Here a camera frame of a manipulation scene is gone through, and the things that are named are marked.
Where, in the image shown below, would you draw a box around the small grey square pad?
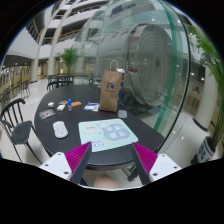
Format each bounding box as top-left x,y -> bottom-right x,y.
118,110 -> 127,118

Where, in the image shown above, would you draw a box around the small white cube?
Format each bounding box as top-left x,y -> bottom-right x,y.
48,102 -> 55,108

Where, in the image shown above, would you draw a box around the white computer mouse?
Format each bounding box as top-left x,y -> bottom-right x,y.
53,121 -> 68,138

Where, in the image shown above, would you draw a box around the white blue plastic packet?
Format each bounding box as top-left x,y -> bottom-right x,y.
84,102 -> 100,112

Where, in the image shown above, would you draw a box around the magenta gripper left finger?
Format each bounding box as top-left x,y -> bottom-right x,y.
65,142 -> 92,184

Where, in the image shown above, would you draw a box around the light green mouse pad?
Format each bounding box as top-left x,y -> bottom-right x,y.
78,119 -> 138,153

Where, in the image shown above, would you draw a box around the brown paper bag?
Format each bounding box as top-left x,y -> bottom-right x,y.
99,60 -> 123,112

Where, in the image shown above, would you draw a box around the background black chairs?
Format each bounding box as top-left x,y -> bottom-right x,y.
47,75 -> 74,91

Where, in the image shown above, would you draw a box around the black metal chair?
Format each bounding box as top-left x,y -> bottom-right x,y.
0,98 -> 42,163

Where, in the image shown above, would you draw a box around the small white box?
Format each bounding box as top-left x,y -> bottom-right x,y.
57,105 -> 65,111

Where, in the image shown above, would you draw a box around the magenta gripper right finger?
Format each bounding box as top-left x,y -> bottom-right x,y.
132,143 -> 158,185

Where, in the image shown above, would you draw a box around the orange card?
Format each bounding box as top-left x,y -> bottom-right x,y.
71,101 -> 81,107

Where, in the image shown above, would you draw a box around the potted plant in white vase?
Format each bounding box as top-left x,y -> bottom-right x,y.
188,24 -> 224,164

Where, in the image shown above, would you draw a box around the blue capped small bottle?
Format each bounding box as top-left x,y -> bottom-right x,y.
68,99 -> 72,111

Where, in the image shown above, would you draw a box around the round black table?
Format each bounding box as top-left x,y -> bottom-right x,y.
34,85 -> 164,170

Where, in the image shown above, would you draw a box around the background green palm plant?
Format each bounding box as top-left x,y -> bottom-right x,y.
57,48 -> 79,73

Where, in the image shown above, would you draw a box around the clear plastic packet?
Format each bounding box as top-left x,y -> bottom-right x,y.
39,109 -> 55,120

